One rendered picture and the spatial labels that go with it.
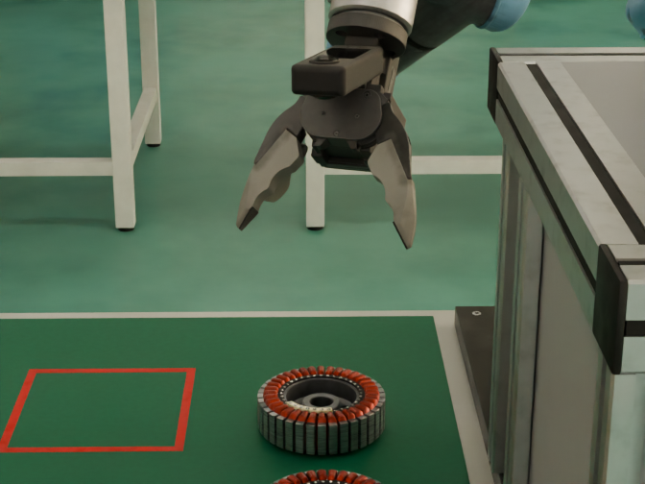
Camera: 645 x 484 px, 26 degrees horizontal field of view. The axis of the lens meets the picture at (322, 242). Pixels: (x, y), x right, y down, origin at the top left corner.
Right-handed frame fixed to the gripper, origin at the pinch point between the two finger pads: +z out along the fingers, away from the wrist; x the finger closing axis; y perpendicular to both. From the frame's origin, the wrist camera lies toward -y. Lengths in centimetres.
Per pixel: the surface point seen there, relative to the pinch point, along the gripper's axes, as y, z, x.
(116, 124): 210, -82, 133
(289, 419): 5.4, 14.6, 1.3
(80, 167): 215, -71, 143
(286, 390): 9.5, 11.6, 3.4
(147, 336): 21.2, 6.5, 23.1
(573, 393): -29.5, 15.2, -26.3
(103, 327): 21.6, 6.2, 28.3
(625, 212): -40.0, 7.8, -28.9
